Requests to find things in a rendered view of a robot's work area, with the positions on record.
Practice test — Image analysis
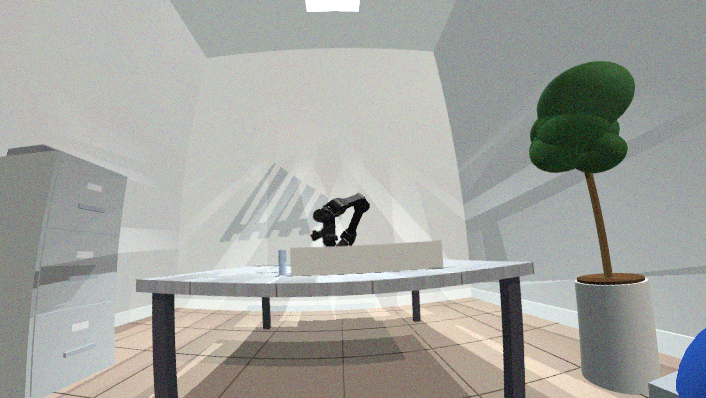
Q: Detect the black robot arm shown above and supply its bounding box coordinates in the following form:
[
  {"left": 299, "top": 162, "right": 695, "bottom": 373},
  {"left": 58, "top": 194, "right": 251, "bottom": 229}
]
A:
[{"left": 311, "top": 193, "right": 370, "bottom": 247}]

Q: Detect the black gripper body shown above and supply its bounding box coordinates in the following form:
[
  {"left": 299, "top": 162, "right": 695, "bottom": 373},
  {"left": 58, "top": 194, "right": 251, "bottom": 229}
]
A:
[{"left": 322, "top": 223, "right": 338, "bottom": 243}]

